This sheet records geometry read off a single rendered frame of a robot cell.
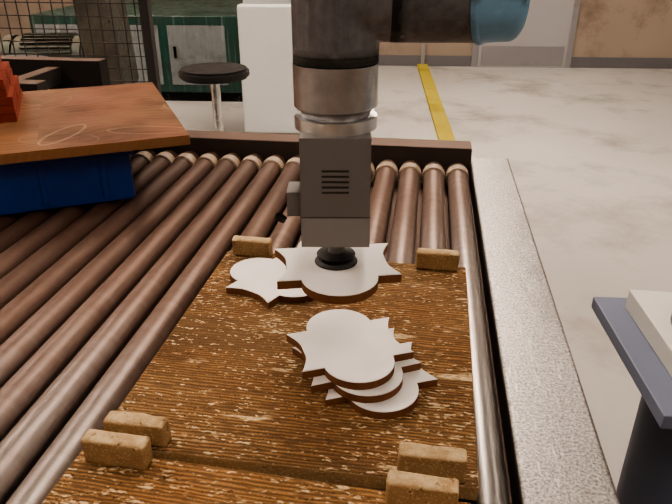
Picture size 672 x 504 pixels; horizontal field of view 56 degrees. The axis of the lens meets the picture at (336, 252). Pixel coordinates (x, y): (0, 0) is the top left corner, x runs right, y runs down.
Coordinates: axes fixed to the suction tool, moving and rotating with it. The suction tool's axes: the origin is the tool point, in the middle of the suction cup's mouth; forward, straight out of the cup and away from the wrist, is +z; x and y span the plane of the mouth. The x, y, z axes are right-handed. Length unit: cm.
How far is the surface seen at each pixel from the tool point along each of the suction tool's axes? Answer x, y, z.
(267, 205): -13, -50, 13
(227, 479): -9.2, 16.7, 11.4
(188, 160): -33, -77, 13
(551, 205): 118, -279, 105
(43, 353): -34.2, -3.8, 12.9
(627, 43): 325, -706, 79
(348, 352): 1.3, 2.1, 8.5
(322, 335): -1.5, -1.1, 8.5
